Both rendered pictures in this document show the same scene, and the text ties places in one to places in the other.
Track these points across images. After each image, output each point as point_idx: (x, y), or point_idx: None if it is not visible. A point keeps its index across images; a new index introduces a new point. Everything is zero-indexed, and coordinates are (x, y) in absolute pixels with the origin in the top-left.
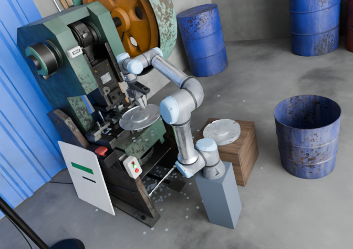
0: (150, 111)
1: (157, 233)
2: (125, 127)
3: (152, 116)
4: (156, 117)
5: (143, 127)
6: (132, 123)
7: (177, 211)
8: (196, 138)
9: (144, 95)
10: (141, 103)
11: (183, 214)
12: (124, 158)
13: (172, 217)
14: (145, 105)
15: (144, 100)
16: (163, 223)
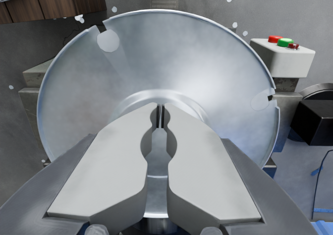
0: (95, 118)
1: (239, 11)
2: (260, 147)
3: (131, 73)
4: (129, 35)
5: (249, 46)
6: (222, 136)
7: (191, 3)
8: (42, 13)
9: (74, 191)
10: (207, 141)
11: None
12: (282, 88)
13: (205, 5)
14: (153, 110)
15: (137, 144)
16: (220, 14)
